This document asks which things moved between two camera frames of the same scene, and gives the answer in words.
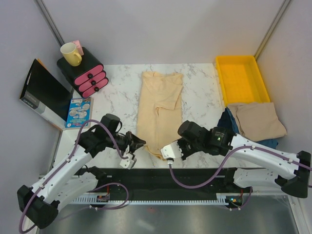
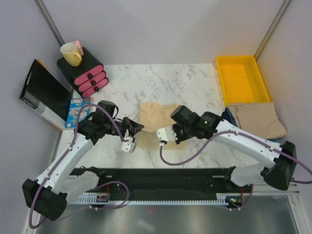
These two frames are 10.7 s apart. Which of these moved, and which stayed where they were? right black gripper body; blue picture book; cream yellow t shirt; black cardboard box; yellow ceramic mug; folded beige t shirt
Moved: right black gripper body; cream yellow t shirt
Stayed: blue picture book; yellow ceramic mug; folded beige t shirt; black cardboard box
